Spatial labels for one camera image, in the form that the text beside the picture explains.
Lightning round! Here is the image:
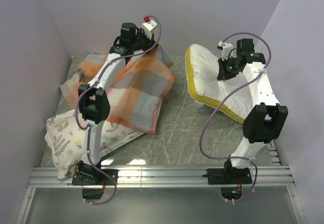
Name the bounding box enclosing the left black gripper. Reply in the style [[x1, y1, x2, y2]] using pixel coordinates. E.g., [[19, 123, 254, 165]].
[[131, 28, 157, 55]]

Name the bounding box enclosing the floral animal print pillow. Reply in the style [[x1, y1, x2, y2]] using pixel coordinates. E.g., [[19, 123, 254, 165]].
[[45, 109, 143, 180]]

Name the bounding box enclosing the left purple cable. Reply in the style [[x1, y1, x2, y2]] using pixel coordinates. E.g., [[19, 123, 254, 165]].
[[74, 15, 162, 206]]

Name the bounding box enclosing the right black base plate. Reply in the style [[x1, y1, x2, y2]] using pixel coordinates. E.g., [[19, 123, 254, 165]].
[[203, 168, 253, 185]]

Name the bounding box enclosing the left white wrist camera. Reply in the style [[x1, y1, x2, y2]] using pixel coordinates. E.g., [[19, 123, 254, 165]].
[[142, 16, 158, 39]]

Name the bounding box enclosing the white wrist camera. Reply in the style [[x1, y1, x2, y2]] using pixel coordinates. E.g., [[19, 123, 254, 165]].
[[217, 41, 233, 60], [142, 16, 158, 39]]

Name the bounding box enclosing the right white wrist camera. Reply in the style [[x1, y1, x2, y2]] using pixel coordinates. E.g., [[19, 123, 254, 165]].
[[217, 41, 233, 60]]

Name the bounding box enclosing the plaid orange blue pillowcase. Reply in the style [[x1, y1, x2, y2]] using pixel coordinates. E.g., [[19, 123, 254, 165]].
[[60, 46, 174, 134]]

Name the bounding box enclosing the aluminium side rail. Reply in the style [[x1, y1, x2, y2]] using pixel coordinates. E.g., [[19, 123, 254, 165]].
[[267, 141, 282, 166]]

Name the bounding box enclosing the white pillow yellow edge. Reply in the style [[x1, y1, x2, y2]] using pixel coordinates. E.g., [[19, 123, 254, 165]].
[[185, 44, 253, 123]]

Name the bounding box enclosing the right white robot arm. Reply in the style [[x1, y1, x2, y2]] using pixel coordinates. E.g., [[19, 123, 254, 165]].
[[218, 39, 288, 183]]

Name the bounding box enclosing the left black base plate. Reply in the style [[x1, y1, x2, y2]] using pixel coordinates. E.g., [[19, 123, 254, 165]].
[[71, 169, 118, 186]]

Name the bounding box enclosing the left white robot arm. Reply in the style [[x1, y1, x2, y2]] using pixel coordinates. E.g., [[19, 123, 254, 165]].
[[74, 17, 160, 184]]

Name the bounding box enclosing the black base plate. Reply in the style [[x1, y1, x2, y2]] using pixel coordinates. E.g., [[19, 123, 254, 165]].
[[203, 168, 253, 185], [71, 169, 118, 186]]

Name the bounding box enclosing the aluminium front rail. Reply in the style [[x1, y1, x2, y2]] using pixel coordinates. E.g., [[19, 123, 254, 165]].
[[27, 165, 295, 188]]

